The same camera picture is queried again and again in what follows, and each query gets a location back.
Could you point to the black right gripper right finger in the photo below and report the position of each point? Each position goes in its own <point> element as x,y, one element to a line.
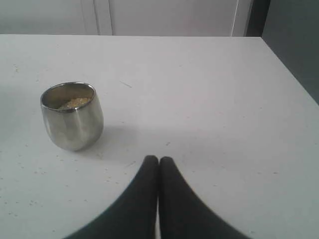
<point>182,214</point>

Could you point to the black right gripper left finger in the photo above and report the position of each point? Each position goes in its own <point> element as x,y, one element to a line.
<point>133,215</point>

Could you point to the stainless steel cup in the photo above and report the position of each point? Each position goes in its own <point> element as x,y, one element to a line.
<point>73,129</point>

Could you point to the yellow grain powder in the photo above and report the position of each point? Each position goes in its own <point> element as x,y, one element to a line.
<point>74,103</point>

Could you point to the white cabinet behind table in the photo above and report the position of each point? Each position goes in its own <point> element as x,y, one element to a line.
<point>134,17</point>

